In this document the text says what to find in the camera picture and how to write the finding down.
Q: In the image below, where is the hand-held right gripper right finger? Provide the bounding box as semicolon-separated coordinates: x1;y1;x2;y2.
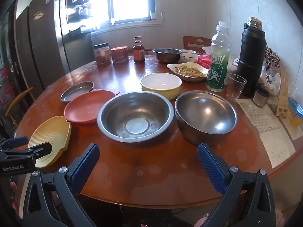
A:
197;143;276;227

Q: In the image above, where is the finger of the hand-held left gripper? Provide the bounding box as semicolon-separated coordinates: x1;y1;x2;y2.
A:
0;136;29;149
0;142;52;159

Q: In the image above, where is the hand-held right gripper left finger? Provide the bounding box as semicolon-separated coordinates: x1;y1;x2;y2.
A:
22;143;100;227

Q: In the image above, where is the yellow shell-shaped plate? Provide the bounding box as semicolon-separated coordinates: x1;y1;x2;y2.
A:
28;115;72;169

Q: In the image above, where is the deep steel bowl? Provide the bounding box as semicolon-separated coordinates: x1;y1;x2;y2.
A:
174;90;238;146

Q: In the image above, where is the reddish plastic plate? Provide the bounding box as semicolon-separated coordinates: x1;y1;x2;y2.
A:
63;90;117;124

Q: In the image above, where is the oval steel plate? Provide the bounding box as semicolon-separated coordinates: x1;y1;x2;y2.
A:
61;81;95;103

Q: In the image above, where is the large steel basin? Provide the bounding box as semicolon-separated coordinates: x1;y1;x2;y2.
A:
97;91;175;143

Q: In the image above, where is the yellow bowl with handle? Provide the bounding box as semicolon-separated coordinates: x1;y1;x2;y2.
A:
140;73;182;100

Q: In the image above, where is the yellow wooden chair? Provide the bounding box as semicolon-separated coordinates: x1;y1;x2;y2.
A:
5;87;34;128

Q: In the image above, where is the glass door with red lettering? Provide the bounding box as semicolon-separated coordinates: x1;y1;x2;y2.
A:
0;12;18;133

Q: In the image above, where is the handwritten paper sheet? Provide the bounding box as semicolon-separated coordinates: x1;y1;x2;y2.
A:
279;116;303;140
237;98;296;168

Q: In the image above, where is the clear plastic cup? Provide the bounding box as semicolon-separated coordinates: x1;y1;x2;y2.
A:
226;73;248;102

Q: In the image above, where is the steel thermos cup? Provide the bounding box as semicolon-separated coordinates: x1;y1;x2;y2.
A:
252;86;270;107

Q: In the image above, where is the green drink bottle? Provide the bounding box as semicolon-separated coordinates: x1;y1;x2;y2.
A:
205;21;232;93

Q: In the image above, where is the shredded vegetable food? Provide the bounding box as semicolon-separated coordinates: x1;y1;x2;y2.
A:
175;65;207;78

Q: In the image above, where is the blue plastic basket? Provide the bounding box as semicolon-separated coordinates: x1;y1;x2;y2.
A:
287;97;303;126

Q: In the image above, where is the clear plastic bag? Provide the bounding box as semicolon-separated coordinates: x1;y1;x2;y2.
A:
259;72;282;96

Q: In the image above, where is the grey refrigerator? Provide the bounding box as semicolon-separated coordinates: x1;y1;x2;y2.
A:
14;0;95;93

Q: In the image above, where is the white rectangular dish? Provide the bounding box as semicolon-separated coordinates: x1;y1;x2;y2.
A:
166;62;210;82

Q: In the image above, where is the red tissue pack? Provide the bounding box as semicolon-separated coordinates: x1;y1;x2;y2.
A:
197;47;213;68

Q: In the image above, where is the white printed ceramic bowl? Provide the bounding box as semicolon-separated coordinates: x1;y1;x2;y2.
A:
179;53;199;63

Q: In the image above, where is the black-lidded food jar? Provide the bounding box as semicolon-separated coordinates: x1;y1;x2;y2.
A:
93;43;112;67

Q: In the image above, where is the black thermos flask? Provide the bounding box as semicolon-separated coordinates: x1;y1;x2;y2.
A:
236;17;267;97

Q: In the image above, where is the red-lidded jar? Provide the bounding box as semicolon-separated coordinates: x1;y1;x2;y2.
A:
111;46;129;65

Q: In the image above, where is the small steel bowl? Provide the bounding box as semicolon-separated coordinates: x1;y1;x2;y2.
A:
152;48;183;64

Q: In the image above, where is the dark decorative bouquet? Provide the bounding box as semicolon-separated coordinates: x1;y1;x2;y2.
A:
264;47;281;69

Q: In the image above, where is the brown sauce bottle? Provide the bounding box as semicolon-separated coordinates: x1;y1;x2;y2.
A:
133;36;145;63

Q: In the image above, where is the cluttered shelf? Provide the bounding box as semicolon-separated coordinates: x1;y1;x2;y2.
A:
60;0;95;32

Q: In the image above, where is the bright window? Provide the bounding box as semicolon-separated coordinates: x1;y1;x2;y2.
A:
106;0;164;26

